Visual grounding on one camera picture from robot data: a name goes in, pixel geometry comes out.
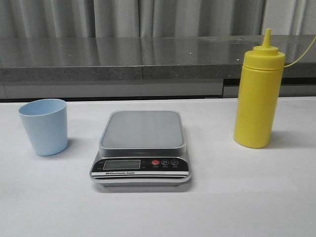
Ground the light blue plastic cup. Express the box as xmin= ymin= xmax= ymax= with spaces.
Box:
xmin=18 ymin=99 xmax=68 ymax=156

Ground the grey stone counter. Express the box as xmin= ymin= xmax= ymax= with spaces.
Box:
xmin=0 ymin=34 xmax=316 ymax=102

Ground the yellow squeeze bottle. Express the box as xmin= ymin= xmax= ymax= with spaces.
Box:
xmin=234 ymin=28 xmax=300 ymax=149

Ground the grey curtain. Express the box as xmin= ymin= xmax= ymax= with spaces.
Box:
xmin=0 ymin=0 xmax=316 ymax=38

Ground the silver digital kitchen scale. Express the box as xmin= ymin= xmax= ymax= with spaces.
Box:
xmin=89 ymin=111 xmax=192 ymax=187

